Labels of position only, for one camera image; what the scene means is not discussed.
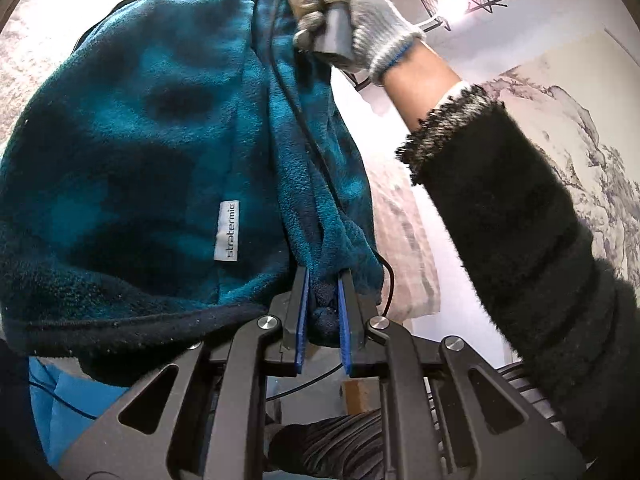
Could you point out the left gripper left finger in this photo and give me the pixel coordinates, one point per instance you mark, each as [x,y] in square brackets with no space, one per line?
[285,355]

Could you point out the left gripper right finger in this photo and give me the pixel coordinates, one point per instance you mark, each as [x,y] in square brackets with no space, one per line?
[362,357]

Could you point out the teal plaid fleece garment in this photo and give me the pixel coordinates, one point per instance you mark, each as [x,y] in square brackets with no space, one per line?
[166,182]

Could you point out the right forearm in black sleeve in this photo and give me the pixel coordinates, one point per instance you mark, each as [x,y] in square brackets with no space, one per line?
[574,324]

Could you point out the right hand in white glove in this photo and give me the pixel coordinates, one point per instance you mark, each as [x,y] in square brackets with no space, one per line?
[381,36]

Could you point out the small wooden block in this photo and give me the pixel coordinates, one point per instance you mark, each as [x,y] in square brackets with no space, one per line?
[361,395]

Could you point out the beige checked bed sheet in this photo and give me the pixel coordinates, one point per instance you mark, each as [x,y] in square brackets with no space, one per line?
[39,33]

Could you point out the landscape painting wall hanging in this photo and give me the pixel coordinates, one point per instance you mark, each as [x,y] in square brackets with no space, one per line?
[579,105]

